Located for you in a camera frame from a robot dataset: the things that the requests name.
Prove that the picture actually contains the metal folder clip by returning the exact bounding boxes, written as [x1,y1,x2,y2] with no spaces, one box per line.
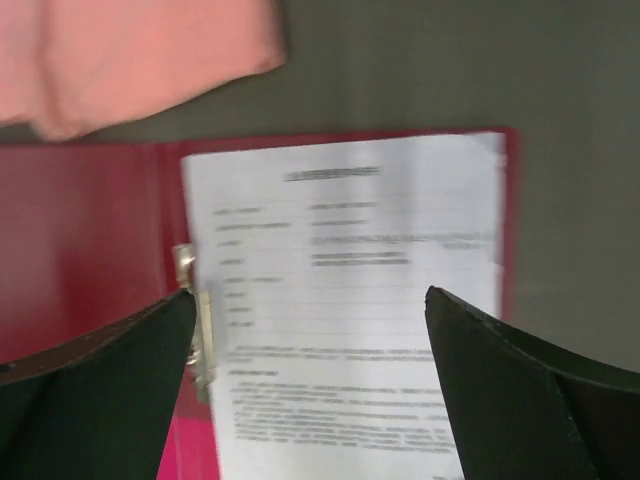
[172,243,216,404]

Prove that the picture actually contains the red plastic folder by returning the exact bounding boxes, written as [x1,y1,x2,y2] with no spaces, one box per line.
[1,127,518,479]

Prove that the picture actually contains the white printed paper stack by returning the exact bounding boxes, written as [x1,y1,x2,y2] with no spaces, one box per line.
[183,132,506,479]

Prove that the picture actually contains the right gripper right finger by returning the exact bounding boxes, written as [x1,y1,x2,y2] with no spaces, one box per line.
[425,287,639,480]

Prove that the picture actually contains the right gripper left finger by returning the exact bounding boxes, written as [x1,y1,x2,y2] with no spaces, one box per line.
[1,290,196,479]

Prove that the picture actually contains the pink folded cloth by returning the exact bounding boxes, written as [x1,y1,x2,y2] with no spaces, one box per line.
[1,1,286,141]

